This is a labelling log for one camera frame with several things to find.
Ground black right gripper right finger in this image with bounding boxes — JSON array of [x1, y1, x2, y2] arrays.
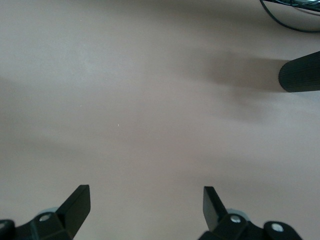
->
[[198, 185, 266, 240]]

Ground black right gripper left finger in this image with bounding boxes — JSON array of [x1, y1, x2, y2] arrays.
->
[[14, 184, 91, 240]]

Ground black ribbed cylinder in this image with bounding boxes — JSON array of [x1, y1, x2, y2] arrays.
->
[[278, 50, 320, 94]]

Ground black cable bundle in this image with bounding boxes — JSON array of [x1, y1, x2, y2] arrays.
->
[[262, 0, 320, 13]]

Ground black looped cable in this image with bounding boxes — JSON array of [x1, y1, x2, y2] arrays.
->
[[259, 0, 320, 33]]

